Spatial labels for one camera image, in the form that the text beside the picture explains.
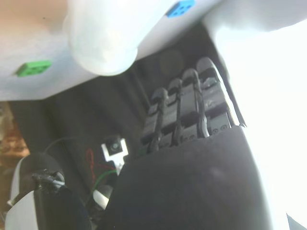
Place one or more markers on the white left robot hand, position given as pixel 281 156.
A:
pixel 192 187

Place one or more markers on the translucent plastic measuring cup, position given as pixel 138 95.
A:
pixel 103 40

